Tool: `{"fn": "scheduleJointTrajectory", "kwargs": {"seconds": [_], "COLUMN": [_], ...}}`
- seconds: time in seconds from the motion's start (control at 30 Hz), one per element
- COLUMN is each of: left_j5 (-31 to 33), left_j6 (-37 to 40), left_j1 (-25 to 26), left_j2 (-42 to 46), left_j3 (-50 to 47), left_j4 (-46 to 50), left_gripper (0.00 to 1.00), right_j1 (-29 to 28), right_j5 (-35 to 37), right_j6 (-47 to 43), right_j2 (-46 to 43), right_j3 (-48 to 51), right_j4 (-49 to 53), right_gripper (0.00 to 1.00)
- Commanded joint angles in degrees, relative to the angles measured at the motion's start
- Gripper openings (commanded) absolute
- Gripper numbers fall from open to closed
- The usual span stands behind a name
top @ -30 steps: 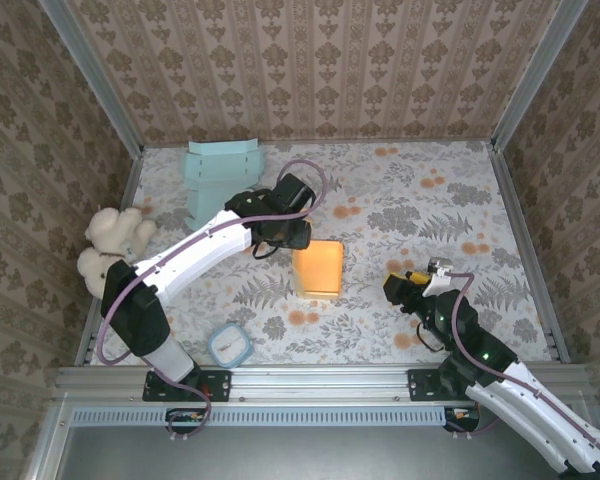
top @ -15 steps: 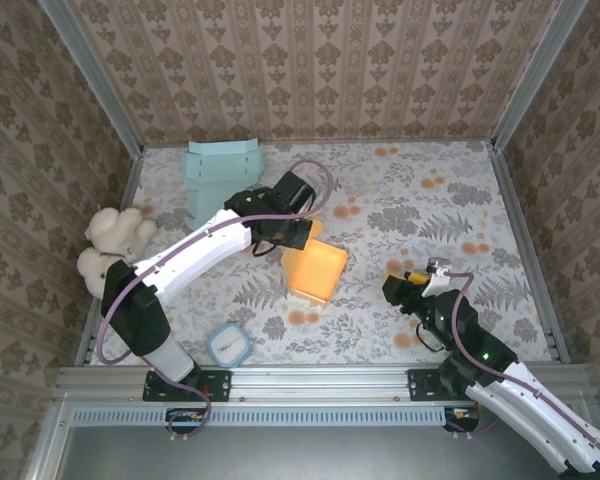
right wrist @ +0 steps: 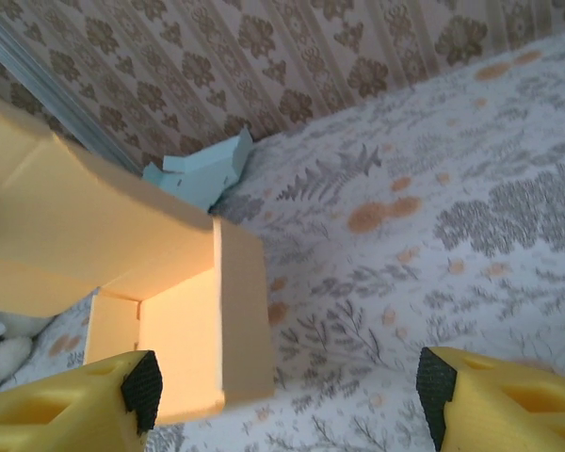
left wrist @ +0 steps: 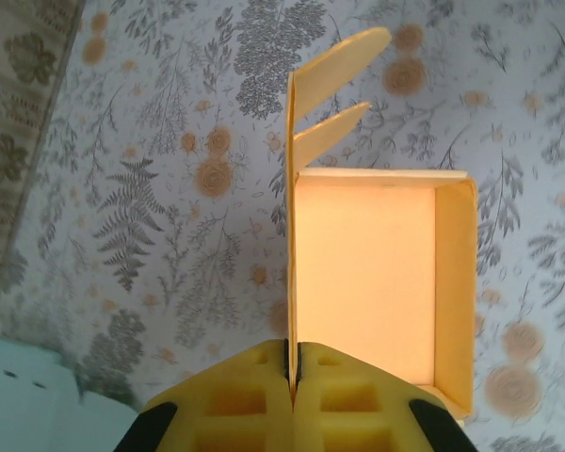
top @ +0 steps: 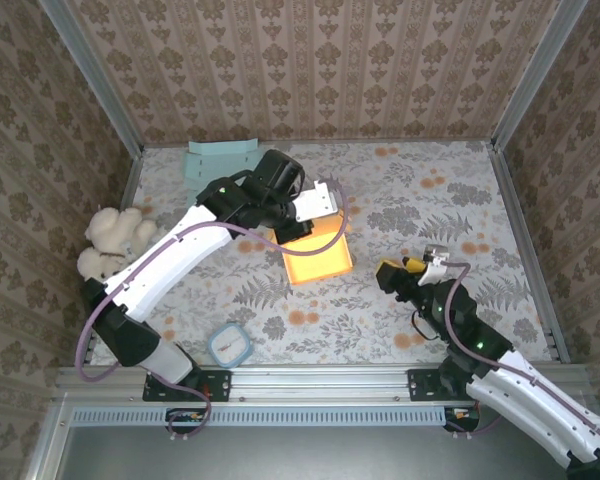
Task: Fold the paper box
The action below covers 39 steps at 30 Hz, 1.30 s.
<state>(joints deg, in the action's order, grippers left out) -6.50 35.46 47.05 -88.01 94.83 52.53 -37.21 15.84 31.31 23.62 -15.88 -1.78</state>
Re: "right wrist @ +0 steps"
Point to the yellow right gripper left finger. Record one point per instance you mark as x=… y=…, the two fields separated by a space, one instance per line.
x=52 y=424

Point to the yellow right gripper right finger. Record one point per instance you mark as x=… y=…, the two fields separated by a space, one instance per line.
x=522 y=414

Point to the yellow paper box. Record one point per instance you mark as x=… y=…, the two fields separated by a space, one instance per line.
x=179 y=320

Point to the light blue paper box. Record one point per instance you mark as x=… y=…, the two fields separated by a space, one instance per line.
x=202 y=169

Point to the white teddy bear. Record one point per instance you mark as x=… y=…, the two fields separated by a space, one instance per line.
x=4 y=358

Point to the floral patterned table cover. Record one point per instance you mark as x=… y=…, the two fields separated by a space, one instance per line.
x=405 y=235

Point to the aluminium frame post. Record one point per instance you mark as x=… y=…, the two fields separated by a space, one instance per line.
x=52 y=89

